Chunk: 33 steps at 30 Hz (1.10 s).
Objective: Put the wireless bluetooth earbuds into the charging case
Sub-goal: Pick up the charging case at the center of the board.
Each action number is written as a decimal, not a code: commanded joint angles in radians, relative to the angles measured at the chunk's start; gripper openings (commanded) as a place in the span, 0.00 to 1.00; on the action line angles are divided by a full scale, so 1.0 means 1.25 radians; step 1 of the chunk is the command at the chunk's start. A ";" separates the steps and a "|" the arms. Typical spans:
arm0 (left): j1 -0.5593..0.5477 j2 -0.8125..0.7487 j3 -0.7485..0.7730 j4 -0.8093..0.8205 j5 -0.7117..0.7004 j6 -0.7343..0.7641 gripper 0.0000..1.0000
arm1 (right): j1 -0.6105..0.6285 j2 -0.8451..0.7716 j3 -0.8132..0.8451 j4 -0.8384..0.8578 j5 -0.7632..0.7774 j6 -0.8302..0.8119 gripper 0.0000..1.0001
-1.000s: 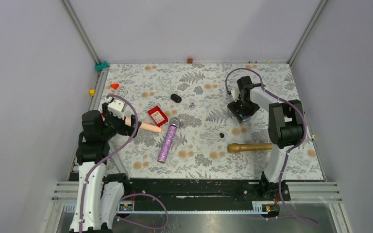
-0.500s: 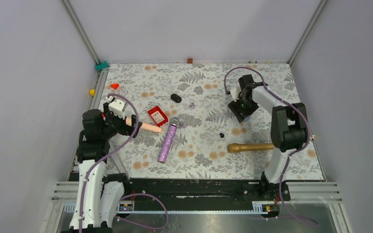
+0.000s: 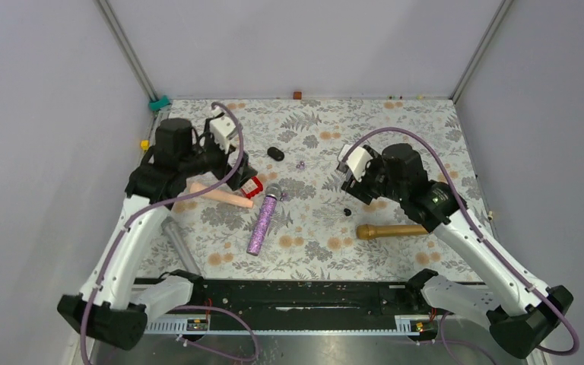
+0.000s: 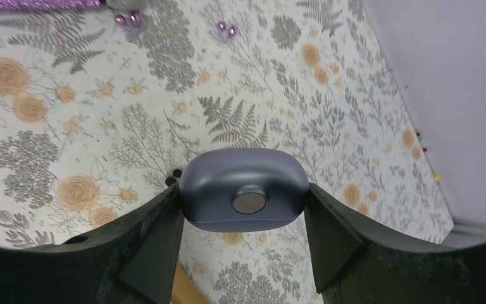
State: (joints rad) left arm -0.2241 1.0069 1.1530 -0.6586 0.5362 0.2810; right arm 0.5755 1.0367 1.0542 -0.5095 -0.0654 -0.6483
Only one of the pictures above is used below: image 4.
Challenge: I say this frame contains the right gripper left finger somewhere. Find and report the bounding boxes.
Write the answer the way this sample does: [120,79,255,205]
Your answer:
[0,186,184,303]

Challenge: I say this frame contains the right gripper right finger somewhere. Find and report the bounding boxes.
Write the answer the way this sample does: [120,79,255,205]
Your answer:
[304,184,486,303]

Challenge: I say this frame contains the lavender earbud charging case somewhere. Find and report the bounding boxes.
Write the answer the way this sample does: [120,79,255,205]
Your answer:
[178,148,309,232]

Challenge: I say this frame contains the purple earbud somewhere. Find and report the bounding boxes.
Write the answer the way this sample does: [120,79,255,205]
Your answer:
[114,11,142,35]
[217,21,237,43]

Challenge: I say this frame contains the gold microphone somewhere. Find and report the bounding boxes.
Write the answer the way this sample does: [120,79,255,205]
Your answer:
[171,263,209,304]

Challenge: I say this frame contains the black earbud upper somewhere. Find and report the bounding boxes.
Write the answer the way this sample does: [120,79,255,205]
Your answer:
[165,168,183,187]

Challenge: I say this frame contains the floral table mat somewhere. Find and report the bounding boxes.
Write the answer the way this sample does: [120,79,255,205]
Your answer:
[0,0,456,304]

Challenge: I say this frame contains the purple glitter microphone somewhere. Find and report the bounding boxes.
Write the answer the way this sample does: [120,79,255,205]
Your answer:
[0,0,147,13]

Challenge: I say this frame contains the coloured beads at wall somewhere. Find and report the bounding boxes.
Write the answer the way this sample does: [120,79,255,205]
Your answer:
[414,128,441,183]

